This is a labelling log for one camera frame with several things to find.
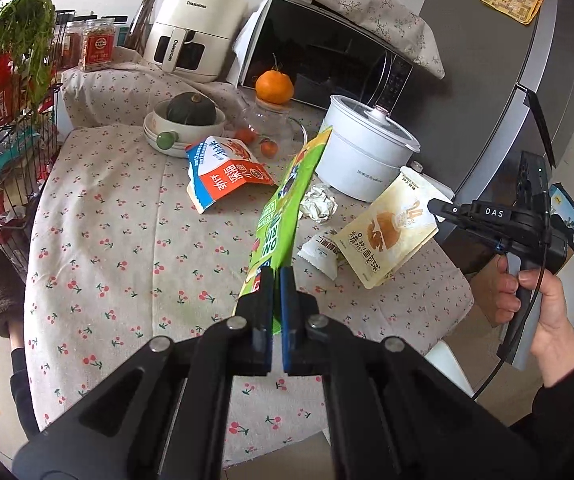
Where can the orange white snack bag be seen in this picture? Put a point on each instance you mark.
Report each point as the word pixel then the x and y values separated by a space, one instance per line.
pixel 218 166

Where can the cardboard box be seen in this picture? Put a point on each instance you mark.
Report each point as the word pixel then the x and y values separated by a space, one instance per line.
pixel 562 204

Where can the black wire storage rack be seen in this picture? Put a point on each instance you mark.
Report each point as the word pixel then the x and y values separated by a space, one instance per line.
pixel 28 149

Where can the green snack bag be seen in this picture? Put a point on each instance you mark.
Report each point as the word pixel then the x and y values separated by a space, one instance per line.
pixel 276 230

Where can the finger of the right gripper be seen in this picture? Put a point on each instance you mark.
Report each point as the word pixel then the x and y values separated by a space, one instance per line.
pixel 448 212

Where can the red label spice jar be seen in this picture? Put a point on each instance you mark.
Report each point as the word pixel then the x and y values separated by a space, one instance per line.
pixel 97 44

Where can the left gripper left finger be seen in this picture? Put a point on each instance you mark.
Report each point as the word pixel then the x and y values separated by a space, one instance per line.
pixel 254 346

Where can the white stacked bowls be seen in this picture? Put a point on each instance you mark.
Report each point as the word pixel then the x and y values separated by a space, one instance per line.
pixel 171 138

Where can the small white torn packet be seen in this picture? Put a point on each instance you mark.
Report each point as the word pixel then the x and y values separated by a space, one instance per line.
pixel 323 253

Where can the white air fryer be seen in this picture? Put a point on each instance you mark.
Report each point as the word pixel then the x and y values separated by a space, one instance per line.
pixel 191 37

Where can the green leafy vegetables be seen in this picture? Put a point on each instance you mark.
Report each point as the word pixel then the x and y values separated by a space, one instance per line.
pixel 27 30

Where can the grey refrigerator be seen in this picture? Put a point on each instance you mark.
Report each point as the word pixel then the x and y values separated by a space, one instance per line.
pixel 474 123

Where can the dried twig branches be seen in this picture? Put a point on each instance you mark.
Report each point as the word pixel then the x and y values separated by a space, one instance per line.
pixel 136 38

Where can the dark green pumpkin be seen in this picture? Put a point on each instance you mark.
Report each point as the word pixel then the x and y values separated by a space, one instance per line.
pixel 192 109

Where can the foil wrapper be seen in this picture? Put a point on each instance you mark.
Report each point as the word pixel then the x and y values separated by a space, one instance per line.
pixel 318 204

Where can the glass jar with oranges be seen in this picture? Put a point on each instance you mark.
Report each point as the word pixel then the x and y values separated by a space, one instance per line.
pixel 267 130

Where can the black microwave oven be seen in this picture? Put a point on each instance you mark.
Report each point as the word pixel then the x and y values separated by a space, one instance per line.
pixel 321 52

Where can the beige bread pouch bag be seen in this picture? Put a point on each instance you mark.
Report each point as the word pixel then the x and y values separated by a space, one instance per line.
pixel 392 229

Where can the white electric cooking pot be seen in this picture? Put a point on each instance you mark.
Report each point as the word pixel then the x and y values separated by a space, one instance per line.
pixel 365 150

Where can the large orange tangerine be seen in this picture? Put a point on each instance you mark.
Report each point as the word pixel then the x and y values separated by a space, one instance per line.
pixel 274 87

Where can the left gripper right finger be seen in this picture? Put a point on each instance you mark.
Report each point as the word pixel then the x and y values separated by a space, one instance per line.
pixel 300 356

